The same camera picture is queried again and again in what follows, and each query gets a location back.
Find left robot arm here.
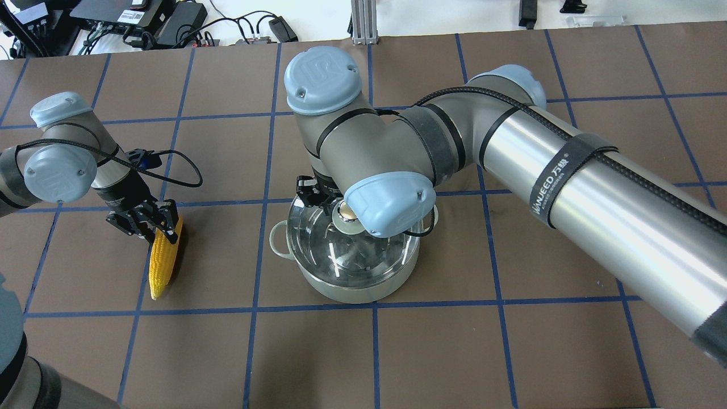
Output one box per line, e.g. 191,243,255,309
1,91,181,244

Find pale green steel pot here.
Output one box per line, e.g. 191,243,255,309
269,196,438,304

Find black power brick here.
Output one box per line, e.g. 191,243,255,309
268,16,299,43

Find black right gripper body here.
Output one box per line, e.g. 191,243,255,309
294,173,344,215

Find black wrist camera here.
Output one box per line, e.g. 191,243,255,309
126,148,161,170

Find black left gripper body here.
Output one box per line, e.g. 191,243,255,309
94,170,157,233

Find aluminium frame post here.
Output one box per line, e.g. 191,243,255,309
349,1,379,45

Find black power adapter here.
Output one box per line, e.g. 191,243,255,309
153,2,208,49

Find yellow corn cob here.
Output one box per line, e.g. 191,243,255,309
148,217,184,301

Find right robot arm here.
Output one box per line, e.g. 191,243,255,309
284,46,726,366

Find glass pot lid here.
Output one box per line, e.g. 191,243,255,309
286,200,420,287

